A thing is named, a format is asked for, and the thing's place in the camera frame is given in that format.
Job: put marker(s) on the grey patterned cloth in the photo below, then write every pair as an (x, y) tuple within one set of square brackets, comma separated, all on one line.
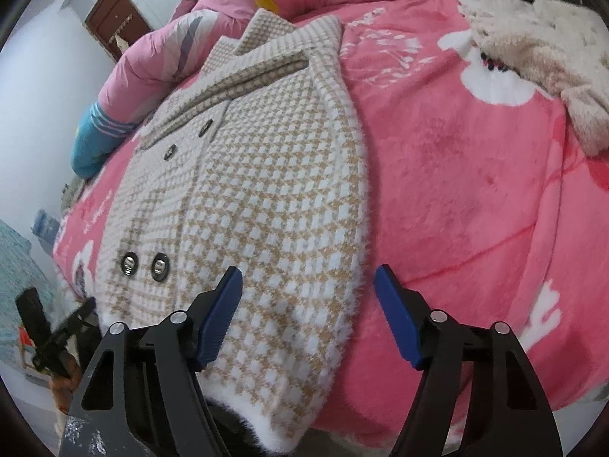
[(70, 193)]

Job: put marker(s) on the beige checkered knit coat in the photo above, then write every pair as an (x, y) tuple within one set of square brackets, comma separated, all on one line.
[(266, 200)]

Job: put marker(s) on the blue striped pillow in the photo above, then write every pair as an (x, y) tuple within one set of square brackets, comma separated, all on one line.
[(95, 143)]

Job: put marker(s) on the small white hanging cloth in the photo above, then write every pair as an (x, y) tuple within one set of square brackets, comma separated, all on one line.
[(121, 44)]

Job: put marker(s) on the brown wooden door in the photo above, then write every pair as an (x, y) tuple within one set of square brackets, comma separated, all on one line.
[(116, 14)]

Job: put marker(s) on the pink printed quilt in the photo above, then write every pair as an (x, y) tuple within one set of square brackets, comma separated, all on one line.
[(157, 62)]

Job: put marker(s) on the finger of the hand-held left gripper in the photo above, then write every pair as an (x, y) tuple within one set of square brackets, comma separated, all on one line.
[(84, 313)]

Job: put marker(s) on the pink floral blanket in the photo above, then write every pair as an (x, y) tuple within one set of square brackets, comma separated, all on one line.
[(476, 200)]

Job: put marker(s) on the blue box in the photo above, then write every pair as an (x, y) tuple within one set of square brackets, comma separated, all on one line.
[(46, 226)]

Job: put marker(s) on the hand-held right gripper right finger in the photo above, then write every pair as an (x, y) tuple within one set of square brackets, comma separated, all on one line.
[(397, 314)]

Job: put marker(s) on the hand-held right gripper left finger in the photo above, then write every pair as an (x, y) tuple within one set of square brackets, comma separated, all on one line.
[(216, 323)]

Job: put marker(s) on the teal patterned cloth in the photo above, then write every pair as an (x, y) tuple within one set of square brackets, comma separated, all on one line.
[(21, 285)]

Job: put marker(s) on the cream fluffy garment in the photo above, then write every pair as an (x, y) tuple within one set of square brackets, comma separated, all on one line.
[(547, 43)]

